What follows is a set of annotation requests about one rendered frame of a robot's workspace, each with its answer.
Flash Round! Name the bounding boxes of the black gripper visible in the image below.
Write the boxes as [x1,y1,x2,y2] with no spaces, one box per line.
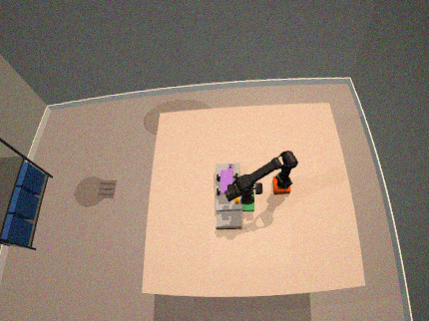
[227,182,263,194]

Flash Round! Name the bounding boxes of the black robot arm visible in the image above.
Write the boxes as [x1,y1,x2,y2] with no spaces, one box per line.
[224,151,298,205]

